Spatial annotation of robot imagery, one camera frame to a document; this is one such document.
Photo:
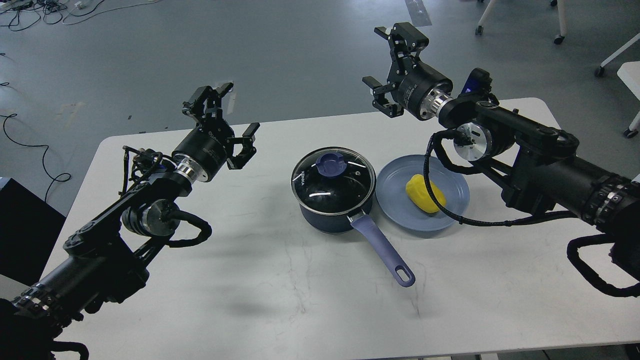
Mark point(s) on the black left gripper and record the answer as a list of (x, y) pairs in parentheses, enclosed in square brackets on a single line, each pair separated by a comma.
[(211, 143)]

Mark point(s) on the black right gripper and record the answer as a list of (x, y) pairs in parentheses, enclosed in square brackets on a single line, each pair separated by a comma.
[(410, 81)]

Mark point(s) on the glass pot lid blue knob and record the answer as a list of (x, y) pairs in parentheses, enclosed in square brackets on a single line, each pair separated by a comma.
[(333, 181)]

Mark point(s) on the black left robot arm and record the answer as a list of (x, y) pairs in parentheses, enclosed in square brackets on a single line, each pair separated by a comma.
[(108, 257)]

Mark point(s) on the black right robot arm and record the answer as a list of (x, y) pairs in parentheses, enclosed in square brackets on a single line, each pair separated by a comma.
[(535, 165)]

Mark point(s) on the blue plate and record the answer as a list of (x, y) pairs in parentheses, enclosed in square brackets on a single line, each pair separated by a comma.
[(394, 202)]

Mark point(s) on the black box at left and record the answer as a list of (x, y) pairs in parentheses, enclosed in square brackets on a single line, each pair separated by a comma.
[(29, 229)]

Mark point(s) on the white table leg right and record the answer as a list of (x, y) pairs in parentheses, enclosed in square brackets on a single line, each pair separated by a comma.
[(629, 73)]

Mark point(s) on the dark blue saucepan purple handle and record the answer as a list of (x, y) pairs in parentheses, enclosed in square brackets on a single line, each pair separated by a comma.
[(361, 221)]

